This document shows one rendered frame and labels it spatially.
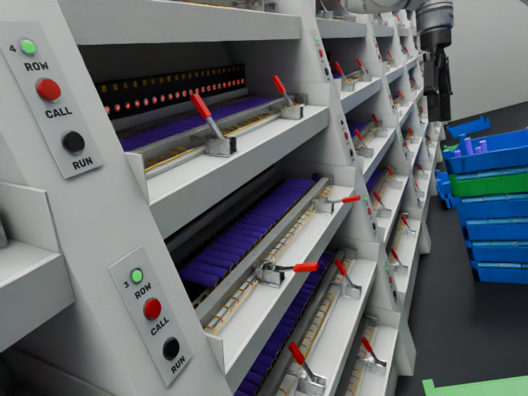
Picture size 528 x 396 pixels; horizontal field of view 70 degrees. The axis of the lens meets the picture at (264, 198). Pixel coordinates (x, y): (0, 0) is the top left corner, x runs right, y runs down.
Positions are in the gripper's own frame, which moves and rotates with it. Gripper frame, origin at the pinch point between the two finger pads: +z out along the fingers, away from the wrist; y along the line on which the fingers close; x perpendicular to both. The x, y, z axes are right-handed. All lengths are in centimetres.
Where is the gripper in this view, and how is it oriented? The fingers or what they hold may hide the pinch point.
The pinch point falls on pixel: (439, 111)
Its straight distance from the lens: 114.3
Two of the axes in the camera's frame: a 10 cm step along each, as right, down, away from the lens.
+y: 6.6, -1.6, 7.4
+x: -7.4, 0.0, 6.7
